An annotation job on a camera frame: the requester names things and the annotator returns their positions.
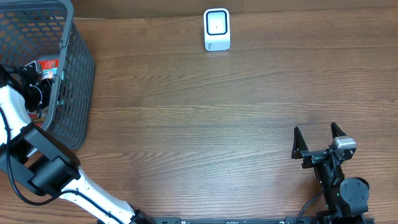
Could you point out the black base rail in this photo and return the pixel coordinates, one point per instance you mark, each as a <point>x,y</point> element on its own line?
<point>286,220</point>

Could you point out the white barcode scanner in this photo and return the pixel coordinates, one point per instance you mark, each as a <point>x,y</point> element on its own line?
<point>217,31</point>

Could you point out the green wet wipes packet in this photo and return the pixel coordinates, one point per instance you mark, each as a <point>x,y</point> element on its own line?
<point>63,89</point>

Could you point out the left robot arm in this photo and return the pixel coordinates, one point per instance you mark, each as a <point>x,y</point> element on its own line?
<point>40,168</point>

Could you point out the orange spaghetti packet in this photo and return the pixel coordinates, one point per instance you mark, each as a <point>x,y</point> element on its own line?
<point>46,87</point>

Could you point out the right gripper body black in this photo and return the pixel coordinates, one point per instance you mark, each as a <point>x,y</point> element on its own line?
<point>318,154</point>

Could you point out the grey plastic mesh basket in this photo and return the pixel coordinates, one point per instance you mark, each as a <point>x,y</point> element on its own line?
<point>43,30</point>

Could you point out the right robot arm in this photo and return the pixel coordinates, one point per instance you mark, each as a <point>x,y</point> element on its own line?
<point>346,199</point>

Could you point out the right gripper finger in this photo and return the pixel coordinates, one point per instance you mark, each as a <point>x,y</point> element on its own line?
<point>336,131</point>
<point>300,149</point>

